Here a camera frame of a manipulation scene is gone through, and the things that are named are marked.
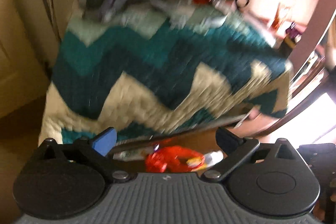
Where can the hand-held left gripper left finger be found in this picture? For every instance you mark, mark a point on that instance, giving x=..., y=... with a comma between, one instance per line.
x=105, y=140

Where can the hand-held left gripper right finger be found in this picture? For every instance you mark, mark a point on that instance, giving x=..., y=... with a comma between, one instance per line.
x=225, y=138

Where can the white yellow wrapper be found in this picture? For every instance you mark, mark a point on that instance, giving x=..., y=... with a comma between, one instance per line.
x=210, y=158

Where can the red plastic bag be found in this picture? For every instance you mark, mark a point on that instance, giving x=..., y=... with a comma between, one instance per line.
x=168, y=159

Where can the teal white zigzag quilt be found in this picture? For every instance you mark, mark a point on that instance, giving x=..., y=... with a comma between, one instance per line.
x=147, y=69

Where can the cream door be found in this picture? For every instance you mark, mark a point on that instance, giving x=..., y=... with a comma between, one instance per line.
x=18, y=43

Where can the orange snack packet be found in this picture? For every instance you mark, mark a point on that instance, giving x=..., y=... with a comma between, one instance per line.
x=281, y=16

